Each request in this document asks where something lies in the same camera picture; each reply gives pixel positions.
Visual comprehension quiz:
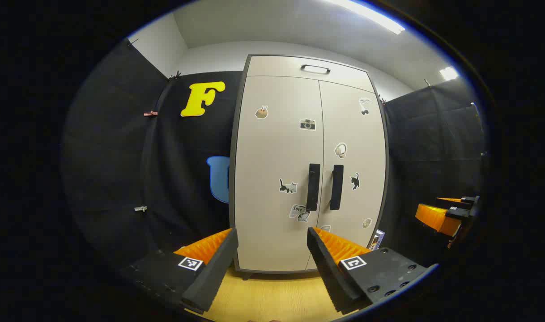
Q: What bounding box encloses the white double-door shoe cabinet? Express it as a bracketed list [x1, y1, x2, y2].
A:
[229, 54, 389, 280]

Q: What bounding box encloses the black door handle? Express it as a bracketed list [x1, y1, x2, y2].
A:
[330, 165, 345, 211]
[306, 163, 321, 212]

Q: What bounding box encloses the long ceiling light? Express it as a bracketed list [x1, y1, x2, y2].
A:
[326, 0, 406, 35]

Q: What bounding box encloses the small white box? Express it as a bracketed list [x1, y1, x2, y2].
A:
[369, 229, 385, 251]

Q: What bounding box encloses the white cabinet drawer front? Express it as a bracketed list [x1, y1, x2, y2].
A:
[247, 55, 375, 93]

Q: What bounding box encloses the cabinet door with headphone sticker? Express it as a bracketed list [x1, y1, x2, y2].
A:
[306, 80, 387, 271]

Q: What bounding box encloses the cabinet door with camera sticker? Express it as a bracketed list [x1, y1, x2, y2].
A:
[234, 75, 324, 272]

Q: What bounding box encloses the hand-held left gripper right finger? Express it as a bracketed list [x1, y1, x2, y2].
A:
[307, 227, 439, 314]

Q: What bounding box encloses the black backdrop cloth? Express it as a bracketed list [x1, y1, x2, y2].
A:
[62, 38, 244, 269]
[378, 78, 488, 264]

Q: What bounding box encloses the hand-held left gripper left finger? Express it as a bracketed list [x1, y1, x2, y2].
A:
[120, 228, 239, 314]

